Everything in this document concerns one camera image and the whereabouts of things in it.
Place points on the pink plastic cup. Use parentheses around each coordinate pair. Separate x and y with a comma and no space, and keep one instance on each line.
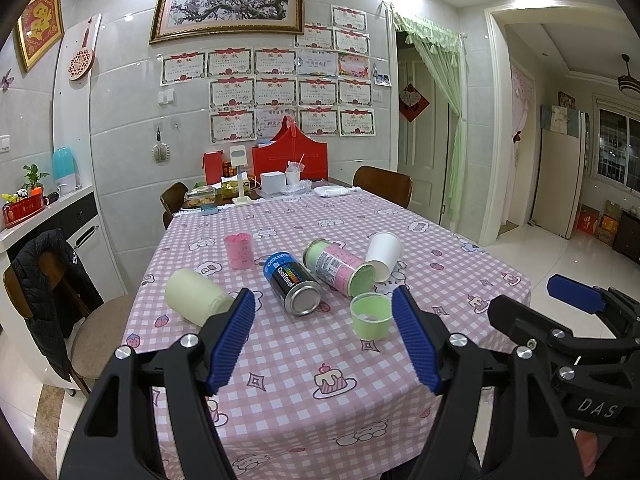
(239,248)

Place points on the pink checkered tablecloth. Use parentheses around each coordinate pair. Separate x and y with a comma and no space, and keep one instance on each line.
(309,399)

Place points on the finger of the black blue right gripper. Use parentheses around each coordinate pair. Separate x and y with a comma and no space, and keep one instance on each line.
(498,417)

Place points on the round wooden wall ornament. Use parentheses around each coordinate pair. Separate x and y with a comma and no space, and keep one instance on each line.
(82,60)

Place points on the white tissue box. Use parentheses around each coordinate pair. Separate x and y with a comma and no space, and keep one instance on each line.
(272,182)

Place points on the cream cup lying down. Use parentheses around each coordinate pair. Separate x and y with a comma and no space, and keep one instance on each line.
(195,297)

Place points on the pink green tin can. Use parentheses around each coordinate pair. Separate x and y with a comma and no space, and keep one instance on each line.
(338,268)

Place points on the gold red framed picture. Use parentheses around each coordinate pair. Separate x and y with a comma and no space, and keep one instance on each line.
(37,30)

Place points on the red door decoration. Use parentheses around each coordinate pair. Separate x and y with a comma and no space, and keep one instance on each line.
(412,103)

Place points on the potted plant red pot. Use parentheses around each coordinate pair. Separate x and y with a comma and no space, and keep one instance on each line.
(27,200)

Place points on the snack food tray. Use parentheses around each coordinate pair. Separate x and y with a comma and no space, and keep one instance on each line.
(197,197)

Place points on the blue white humidifier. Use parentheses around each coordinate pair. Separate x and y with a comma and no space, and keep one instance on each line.
(64,171)

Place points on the red gift bag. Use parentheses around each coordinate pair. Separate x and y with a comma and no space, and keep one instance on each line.
(290,144)

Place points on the blue black metal can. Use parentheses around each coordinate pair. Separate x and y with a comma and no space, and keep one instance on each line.
(299,292)

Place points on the brown chair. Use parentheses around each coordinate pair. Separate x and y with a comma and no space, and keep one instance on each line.
(394,187)
(172,200)

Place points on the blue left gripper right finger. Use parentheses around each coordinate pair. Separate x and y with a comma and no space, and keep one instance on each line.
(576,294)

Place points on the green door curtain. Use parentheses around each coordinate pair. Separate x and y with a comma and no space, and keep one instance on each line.
(430,149)

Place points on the white paper cup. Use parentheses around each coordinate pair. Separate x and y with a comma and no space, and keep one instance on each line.
(383,253)

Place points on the framed plum blossom painting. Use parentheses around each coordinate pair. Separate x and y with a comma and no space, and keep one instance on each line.
(176,19)

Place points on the small red box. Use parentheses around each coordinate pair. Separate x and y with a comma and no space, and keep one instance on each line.
(212,164)

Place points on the light green cup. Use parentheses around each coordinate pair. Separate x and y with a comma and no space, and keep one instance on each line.
(371,315)

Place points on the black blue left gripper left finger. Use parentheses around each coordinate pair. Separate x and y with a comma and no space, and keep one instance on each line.
(116,435)

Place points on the brown chair left back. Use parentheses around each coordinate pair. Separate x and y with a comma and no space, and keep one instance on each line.
(172,200)

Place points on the chair with black jacket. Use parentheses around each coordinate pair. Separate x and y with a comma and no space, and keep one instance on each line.
(72,326)

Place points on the white cup with straw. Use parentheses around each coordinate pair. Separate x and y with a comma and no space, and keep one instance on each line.
(293,171)

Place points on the brown chair right back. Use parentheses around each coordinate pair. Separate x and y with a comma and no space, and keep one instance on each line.
(394,187)

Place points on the white desk lamp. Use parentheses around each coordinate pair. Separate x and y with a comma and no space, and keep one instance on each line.
(238,159)

